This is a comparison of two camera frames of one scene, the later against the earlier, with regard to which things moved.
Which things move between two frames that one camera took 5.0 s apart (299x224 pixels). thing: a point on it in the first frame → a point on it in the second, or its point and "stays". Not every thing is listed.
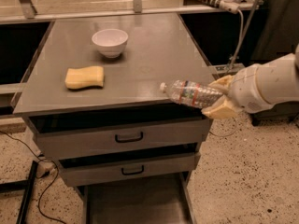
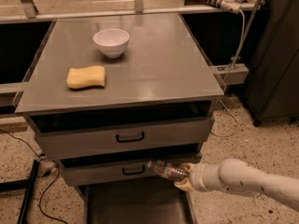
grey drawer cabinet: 92,95 stays
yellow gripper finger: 221,109 → 184,185
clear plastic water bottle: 193,94 → 166,170
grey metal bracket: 223,69 stays
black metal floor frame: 27,186 stays
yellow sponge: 89,77 stays
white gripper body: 246,89 → 197,175
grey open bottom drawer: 159,203 stays
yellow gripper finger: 223,83 → 189,166
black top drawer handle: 132,140 stays
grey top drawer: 82,134 stays
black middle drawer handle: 127,174 stays
